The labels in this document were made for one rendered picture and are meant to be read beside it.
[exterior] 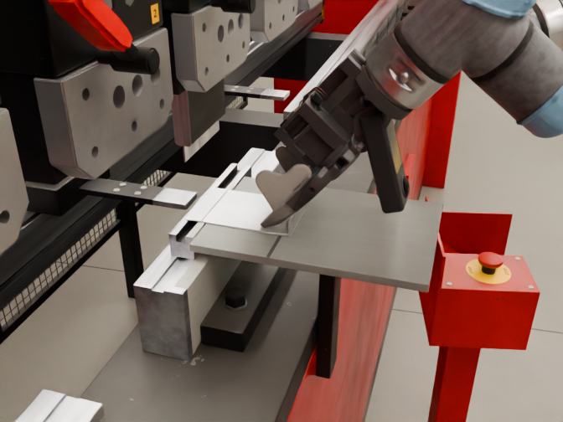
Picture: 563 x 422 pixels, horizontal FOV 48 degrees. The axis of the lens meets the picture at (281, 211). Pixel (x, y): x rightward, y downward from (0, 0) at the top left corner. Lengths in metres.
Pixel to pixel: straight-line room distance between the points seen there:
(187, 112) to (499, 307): 0.62
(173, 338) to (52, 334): 1.54
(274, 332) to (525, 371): 1.44
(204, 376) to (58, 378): 1.38
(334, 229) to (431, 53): 0.24
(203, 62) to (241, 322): 0.30
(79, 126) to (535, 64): 0.41
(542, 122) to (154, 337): 0.47
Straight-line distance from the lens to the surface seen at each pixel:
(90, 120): 0.45
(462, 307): 1.06
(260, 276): 0.81
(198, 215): 0.76
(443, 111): 2.95
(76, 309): 2.34
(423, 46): 0.61
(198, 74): 0.61
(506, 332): 1.11
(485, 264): 1.07
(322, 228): 0.73
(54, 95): 0.43
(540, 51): 0.64
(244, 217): 0.75
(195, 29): 0.60
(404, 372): 2.03
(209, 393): 0.70
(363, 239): 0.72
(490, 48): 0.62
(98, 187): 0.84
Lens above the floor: 1.37
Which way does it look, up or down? 29 degrees down
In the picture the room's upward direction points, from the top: straight up
